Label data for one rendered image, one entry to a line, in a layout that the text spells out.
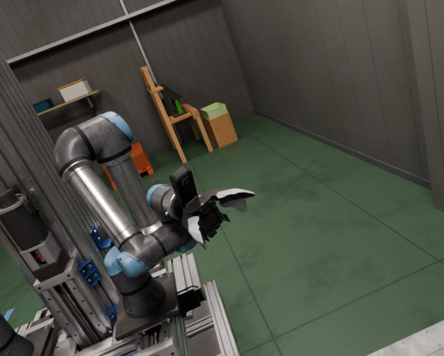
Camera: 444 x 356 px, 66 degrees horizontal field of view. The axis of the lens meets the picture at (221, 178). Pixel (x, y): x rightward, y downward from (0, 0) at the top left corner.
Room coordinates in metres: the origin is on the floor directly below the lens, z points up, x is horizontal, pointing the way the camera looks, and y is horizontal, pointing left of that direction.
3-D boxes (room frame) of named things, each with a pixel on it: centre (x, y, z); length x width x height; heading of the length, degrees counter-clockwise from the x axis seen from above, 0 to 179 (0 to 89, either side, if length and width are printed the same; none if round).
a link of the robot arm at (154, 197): (0.86, 0.16, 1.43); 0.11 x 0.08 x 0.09; 30
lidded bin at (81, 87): (6.90, 1.95, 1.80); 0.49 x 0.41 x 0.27; 95
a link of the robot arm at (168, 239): (0.85, 0.18, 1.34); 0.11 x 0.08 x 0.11; 120
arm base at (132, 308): (1.02, 0.41, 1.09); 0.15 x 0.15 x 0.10
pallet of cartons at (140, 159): (6.50, 1.59, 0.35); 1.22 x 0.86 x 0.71; 5
